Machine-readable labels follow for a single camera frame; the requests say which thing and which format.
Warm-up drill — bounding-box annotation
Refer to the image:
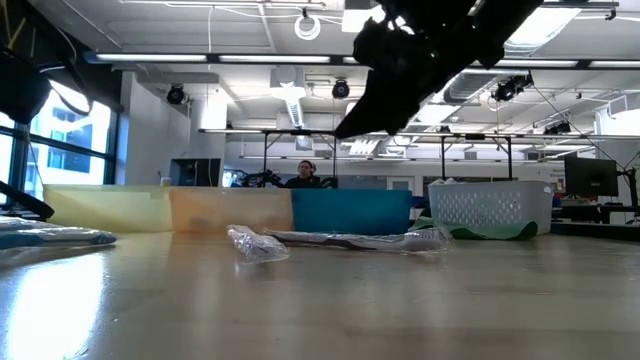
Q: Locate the purple toothbrush in clear wrapper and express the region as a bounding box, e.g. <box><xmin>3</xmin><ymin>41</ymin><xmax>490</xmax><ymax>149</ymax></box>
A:
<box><xmin>226</xmin><ymin>223</ymin><xmax>290</xmax><ymax>265</ymax></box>

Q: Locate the black monitor stand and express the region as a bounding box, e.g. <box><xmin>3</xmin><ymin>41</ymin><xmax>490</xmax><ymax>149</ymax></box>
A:
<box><xmin>618</xmin><ymin>166</ymin><xmax>640</xmax><ymax>227</ymax></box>

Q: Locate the black computer monitor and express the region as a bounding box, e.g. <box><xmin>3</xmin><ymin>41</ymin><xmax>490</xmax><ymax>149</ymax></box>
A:
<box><xmin>563</xmin><ymin>156</ymin><xmax>620</xmax><ymax>198</ymax></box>

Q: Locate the teal plastic bin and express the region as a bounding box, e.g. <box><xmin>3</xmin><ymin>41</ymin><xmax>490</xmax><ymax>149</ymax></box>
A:
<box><xmin>291</xmin><ymin>188</ymin><xmax>414</xmax><ymax>236</ymax></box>

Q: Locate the black ceiling camera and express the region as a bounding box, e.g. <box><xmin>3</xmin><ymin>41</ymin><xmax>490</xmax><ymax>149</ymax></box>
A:
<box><xmin>492</xmin><ymin>73</ymin><xmax>534</xmax><ymax>104</ymax></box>

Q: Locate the long ceiling light bar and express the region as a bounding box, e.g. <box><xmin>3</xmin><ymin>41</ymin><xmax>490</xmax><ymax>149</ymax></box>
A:
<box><xmin>218</xmin><ymin>54</ymin><xmax>331</xmax><ymax>64</ymax></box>
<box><xmin>588</xmin><ymin>59</ymin><xmax>640</xmax><ymax>69</ymax></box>
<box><xmin>492</xmin><ymin>59</ymin><xmax>579</xmax><ymax>69</ymax></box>
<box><xmin>94</xmin><ymin>53</ymin><xmax>208</xmax><ymax>63</ymax></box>

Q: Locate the black background rack frame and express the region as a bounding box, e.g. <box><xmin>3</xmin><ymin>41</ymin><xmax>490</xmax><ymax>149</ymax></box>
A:
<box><xmin>198</xmin><ymin>127</ymin><xmax>640</xmax><ymax>189</ymax></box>

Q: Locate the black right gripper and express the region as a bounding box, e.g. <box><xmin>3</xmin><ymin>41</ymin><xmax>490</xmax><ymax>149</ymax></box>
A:
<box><xmin>333</xmin><ymin>0</ymin><xmax>501</xmax><ymax>140</ymax></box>

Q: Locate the white coiled cable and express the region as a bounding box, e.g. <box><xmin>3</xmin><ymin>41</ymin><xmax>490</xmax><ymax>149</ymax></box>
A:
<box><xmin>293</xmin><ymin>13</ymin><xmax>322</xmax><ymax>42</ymax></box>

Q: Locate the yellow plastic bin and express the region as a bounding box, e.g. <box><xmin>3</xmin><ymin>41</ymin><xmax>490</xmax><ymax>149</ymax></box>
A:
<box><xmin>42</xmin><ymin>183</ymin><xmax>174</xmax><ymax>234</ymax></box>

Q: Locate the person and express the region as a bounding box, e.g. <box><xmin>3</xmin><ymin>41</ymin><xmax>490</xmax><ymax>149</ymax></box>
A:
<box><xmin>283</xmin><ymin>159</ymin><xmax>324</xmax><ymax>190</ymax></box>

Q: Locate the black equipment box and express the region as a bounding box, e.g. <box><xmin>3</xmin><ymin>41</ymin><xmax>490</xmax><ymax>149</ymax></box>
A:
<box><xmin>168</xmin><ymin>157</ymin><xmax>223</xmax><ymax>188</ymax></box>

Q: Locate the white perforated plastic basket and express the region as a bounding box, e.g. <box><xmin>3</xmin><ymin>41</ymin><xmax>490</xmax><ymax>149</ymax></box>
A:
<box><xmin>428</xmin><ymin>180</ymin><xmax>555</xmax><ymax>235</ymax></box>

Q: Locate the white ceiling air duct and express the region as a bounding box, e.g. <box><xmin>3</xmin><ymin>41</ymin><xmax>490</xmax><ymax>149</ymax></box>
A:
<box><xmin>268</xmin><ymin>64</ymin><xmax>307</xmax><ymax>129</ymax></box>

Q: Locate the black overhead beam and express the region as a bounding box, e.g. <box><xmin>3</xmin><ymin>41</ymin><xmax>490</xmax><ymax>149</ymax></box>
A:
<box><xmin>84</xmin><ymin>51</ymin><xmax>640</xmax><ymax>70</ymax></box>

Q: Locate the orange plastic bin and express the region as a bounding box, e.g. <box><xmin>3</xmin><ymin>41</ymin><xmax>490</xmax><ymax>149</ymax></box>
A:
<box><xmin>168</xmin><ymin>186</ymin><xmax>295</xmax><ymax>235</ymax></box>

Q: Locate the black aluminium table frame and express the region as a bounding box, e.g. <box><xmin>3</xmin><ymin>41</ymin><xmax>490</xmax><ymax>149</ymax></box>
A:
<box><xmin>0</xmin><ymin>179</ymin><xmax>55</xmax><ymax>222</ymax></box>

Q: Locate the black background desk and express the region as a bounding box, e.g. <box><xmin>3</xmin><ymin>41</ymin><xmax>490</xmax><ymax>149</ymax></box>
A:
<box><xmin>552</xmin><ymin>197</ymin><xmax>640</xmax><ymax>225</ymax></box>

